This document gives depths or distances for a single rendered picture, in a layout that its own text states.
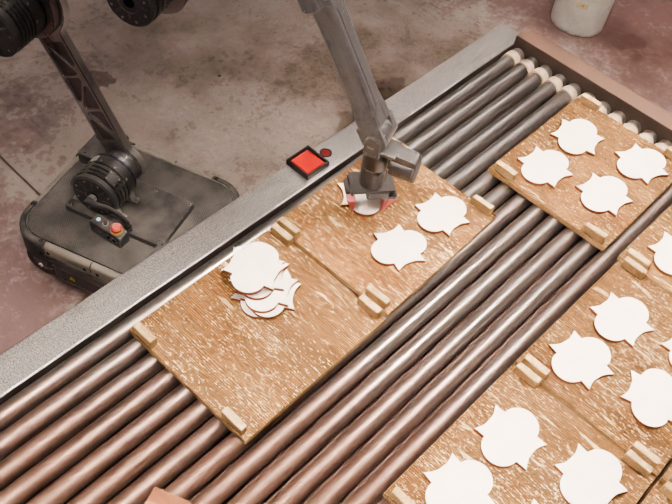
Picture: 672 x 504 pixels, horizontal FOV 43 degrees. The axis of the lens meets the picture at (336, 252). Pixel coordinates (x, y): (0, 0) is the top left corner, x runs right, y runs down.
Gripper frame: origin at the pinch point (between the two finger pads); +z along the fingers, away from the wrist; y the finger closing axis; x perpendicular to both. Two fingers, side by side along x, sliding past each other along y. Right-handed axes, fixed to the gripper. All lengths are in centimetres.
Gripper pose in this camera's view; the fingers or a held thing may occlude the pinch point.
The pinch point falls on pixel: (366, 207)
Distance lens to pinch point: 201.2
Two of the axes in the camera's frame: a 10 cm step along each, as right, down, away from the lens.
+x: -1.4, -7.8, 6.1
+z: -0.9, 6.3, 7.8
